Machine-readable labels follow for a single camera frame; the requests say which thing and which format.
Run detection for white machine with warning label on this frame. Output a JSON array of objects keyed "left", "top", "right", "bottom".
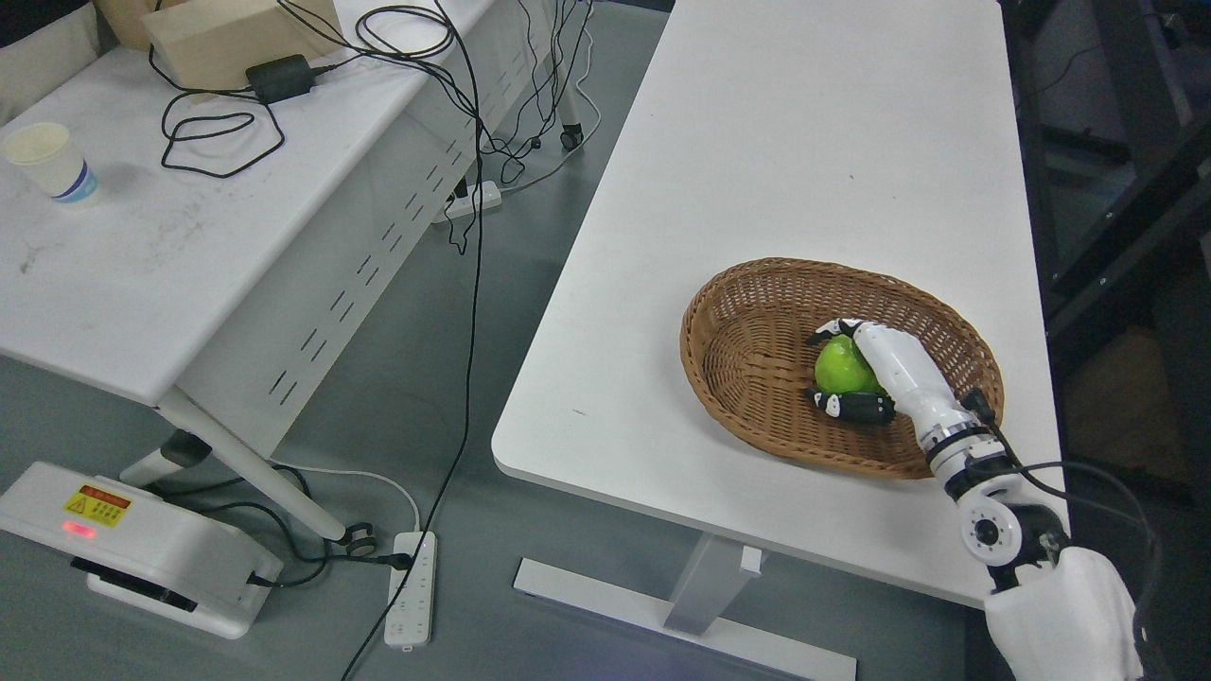
[{"left": 1, "top": 462, "right": 285, "bottom": 639}]

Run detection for black power adapter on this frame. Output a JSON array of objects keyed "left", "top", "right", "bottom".
[{"left": 245, "top": 53, "right": 316, "bottom": 105}]

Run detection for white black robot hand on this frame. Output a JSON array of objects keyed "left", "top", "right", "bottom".
[{"left": 807, "top": 317, "right": 981, "bottom": 454}]

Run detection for white standing desk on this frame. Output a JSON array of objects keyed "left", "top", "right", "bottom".
[{"left": 492, "top": 1, "right": 1060, "bottom": 680}]

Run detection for white power strip far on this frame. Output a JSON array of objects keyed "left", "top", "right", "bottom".
[{"left": 434, "top": 181, "right": 503, "bottom": 223}]

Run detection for black coiled cable on table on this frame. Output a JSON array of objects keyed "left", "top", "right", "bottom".
[{"left": 147, "top": 42, "right": 287, "bottom": 181}]

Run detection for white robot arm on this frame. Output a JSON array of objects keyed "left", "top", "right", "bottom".
[{"left": 911, "top": 391, "right": 1147, "bottom": 680}]

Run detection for brown wicker basket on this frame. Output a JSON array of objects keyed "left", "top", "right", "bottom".
[{"left": 681, "top": 257, "right": 1005, "bottom": 480}]

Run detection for white power strip near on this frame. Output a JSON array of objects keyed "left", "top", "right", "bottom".
[{"left": 381, "top": 532, "right": 437, "bottom": 652}]

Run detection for paper cup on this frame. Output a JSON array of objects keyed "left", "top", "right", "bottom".
[{"left": 2, "top": 122, "right": 99, "bottom": 208}]

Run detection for white folding table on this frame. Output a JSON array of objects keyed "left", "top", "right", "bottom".
[{"left": 2, "top": 1, "right": 581, "bottom": 540}]

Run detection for cardboard box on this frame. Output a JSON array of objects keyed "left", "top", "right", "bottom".
[{"left": 140, "top": 1, "right": 344, "bottom": 91}]

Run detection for black metal shelf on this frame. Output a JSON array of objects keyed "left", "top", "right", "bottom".
[{"left": 1000, "top": 1, "right": 1209, "bottom": 504}]

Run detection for long black floor cable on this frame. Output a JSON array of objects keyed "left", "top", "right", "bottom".
[{"left": 339, "top": 0, "right": 488, "bottom": 681}]

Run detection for white power strip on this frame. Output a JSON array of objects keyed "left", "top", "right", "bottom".
[
  {"left": 381, "top": 532, "right": 437, "bottom": 652},
  {"left": 434, "top": 181, "right": 503, "bottom": 223}
]

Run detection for green apple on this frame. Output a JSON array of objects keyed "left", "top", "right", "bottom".
[{"left": 814, "top": 334, "right": 886, "bottom": 396}]

